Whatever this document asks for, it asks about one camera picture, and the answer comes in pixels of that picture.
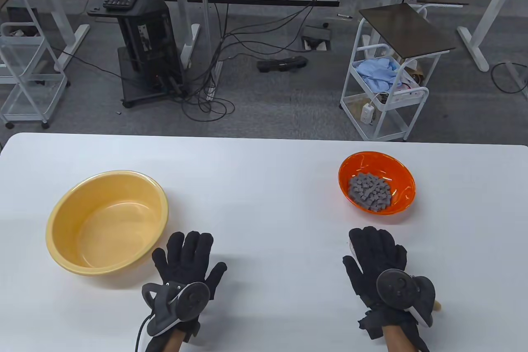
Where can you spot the floor socket box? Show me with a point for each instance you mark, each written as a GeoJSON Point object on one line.
{"type": "Point", "coordinates": [317, 34]}

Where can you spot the person's left forearm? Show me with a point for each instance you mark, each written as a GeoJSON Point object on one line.
{"type": "Point", "coordinates": [171, 343]}

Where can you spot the orange translucent bowl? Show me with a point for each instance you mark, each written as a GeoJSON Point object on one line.
{"type": "Point", "coordinates": [371, 164]}

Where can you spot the grey left hand controller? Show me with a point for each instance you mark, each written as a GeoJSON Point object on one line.
{"type": "Point", "coordinates": [192, 300]}

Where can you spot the black power strip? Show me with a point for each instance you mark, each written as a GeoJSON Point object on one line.
{"type": "Point", "coordinates": [282, 64]}

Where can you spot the person's left hand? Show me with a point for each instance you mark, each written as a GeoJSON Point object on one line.
{"type": "Point", "coordinates": [185, 257]}

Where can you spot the pile of grey toy blocks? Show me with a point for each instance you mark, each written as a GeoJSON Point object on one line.
{"type": "Point", "coordinates": [369, 191]}

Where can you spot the grey hand controller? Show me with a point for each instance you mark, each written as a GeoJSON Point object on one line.
{"type": "Point", "coordinates": [192, 300]}
{"type": "Point", "coordinates": [396, 288]}

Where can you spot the white trolley with dark top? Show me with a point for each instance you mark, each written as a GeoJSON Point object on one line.
{"type": "Point", "coordinates": [404, 30]}

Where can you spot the white desk with T-foot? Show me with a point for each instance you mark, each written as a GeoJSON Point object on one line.
{"type": "Point", "coordinates": [47, 1]}
{"type": "Point", "coordinates": [472, 46]}

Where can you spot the blue cloth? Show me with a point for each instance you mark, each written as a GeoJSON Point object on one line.
{"type": "Point", "coordinates": [377, 73]}

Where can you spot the grey right hand controller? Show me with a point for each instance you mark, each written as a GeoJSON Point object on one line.
{"type": "Point", "coordinates": [396, 288]}

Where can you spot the black computer cart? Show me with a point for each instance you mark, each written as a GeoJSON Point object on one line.
{"type": "Point", "coordinates": [152, 38]}

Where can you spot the person's right forearm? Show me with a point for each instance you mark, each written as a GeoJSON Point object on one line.
{"type": "Point", "coordinates": [398, 341]}

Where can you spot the yellow plastic basin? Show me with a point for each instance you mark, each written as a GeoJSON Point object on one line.
{"type": "Point", "coordinates": [103, 224]}

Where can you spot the person's right hand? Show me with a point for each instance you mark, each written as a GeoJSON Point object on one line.
{"type": "Point", "coordinates": [371, 253]}

